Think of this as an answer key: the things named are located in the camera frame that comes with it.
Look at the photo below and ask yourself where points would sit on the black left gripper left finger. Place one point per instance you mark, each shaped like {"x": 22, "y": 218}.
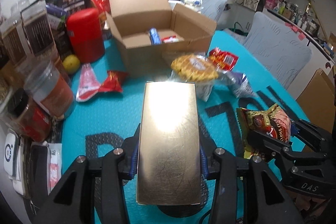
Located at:
{"x": 72, "y": 200}

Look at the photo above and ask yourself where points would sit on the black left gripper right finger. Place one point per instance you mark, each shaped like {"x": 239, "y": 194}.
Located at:
{"x": 265, "y": 200}

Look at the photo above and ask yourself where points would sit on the brown gold snack packet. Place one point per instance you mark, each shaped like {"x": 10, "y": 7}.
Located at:
{"x": 273, "y": 122}

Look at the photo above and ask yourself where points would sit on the gold rectangular box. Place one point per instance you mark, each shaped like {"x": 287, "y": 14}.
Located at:
{"x": 169, "y": 169}

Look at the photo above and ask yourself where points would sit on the silver purple snack packet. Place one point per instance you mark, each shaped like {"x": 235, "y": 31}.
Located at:
{"x": 237, "y": 83}

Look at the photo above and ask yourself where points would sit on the yellow puffed snack bag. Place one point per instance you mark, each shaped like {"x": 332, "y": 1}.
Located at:
{"x": 196, "y": 69}

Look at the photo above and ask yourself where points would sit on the red white snack bar packet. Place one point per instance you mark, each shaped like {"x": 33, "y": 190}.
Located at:
{"x": 171, "y": 39}

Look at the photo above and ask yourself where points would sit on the blue cylindrical snack tube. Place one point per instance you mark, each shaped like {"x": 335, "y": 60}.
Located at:
{"x": 154, "y": 36}

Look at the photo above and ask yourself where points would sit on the brown box right edge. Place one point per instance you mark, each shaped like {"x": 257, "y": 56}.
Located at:
{"x": 317, "y": 101}

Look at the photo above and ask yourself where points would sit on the white round device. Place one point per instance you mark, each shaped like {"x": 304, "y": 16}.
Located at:
{"x": 10, "y": 153}

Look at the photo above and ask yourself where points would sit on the dark jar red label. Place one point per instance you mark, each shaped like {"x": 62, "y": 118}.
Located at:
{"x": 31, "y": 119}

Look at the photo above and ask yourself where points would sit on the grey cushioned chair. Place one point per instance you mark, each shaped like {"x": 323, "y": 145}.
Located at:
{"x": 278, "y": 48}

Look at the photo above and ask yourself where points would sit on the pink white snack packet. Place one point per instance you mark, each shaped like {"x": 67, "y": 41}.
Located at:
{"x": 88, "y": 84}

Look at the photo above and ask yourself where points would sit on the clear jar orange label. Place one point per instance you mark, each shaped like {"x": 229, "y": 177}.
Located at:
{"x": 50, "y": 90}

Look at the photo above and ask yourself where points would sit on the small red snack packet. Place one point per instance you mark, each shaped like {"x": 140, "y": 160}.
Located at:
{"x": 113, "y": 82}

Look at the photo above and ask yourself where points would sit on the red yellow snack packet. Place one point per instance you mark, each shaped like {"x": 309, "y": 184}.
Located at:
{"x": 222, "y": 59}

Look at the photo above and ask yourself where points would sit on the yellow lemon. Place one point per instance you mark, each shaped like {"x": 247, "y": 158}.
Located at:
{"x": 71, "y": 64}

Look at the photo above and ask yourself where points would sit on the red plastic canister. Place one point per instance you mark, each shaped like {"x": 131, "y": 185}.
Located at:
{"x": 84, "y": 31}

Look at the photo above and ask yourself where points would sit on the open cardboard box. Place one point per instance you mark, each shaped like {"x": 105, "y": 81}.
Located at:
{"x": 131, "y": 20}

